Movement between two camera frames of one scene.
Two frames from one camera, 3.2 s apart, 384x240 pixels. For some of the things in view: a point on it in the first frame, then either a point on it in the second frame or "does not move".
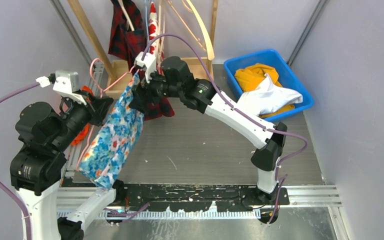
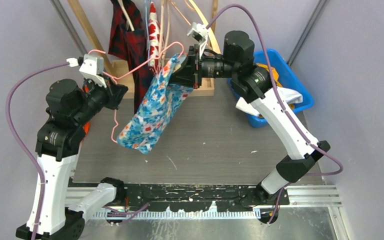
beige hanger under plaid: [120, 2] does not move
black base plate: [199, 197] does not move
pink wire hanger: [101, 93] -> [115, 79]
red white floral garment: [155, 46] does not move
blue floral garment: [112, 141] -> [159, 107]
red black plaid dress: [128, 41] does not move
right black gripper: [139, 95] -> [187, 74]
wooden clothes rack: [120, 70] does not move
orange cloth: [83, 132] does not move
